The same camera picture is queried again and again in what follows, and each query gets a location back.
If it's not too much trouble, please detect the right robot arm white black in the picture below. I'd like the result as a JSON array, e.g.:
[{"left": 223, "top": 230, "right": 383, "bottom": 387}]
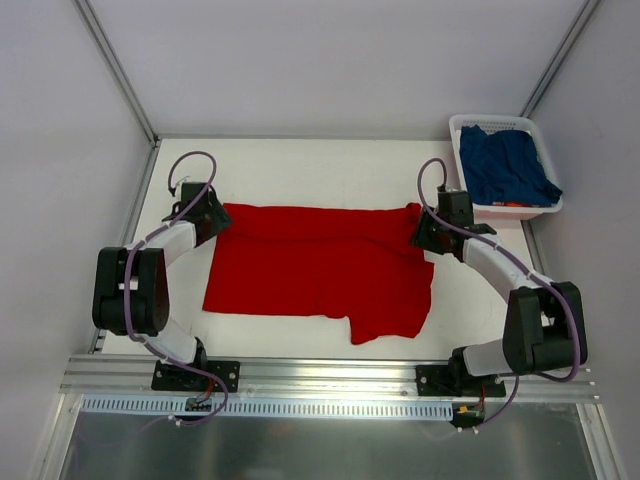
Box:
[{"left": 412, "top": 186, "right": 588, "bottom": 396}]

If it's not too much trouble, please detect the aluminium mounting rail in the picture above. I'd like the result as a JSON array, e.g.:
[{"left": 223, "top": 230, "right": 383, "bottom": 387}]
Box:
[{"left": 60, "top": 354, "right": 601, "bottom": 404}]

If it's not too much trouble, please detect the blue t shirt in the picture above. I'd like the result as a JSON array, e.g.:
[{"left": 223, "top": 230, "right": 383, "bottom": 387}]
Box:
[{"left": 459, "top": 125, "right": 562, "bottom": 208}]

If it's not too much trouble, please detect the white slotted cable duct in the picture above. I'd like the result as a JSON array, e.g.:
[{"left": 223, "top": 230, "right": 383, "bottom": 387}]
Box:
[{"left": 81, "top": 394, "right": 454, "bottom": 422}]

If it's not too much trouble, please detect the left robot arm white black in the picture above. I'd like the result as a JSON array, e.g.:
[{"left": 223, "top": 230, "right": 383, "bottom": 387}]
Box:
[{"left": 92, "top": 182, "right": 240, "bottom": 393}]

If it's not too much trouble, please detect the red t shirt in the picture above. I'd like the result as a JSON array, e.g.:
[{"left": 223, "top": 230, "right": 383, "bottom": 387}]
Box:
[{"left": 203, "top": 203, "right": 435, "bottom": 345}]

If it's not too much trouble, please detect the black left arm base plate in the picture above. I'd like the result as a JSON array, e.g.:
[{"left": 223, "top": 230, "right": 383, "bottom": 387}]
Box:
[{"left": 151, "top": 360, "right": 241, "bottom": 393}]

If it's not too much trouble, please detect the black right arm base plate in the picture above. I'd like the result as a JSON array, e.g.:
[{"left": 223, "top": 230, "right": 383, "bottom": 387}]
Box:
[{"left": 415, "top": 364, "right": 506, "bottom": 398}]

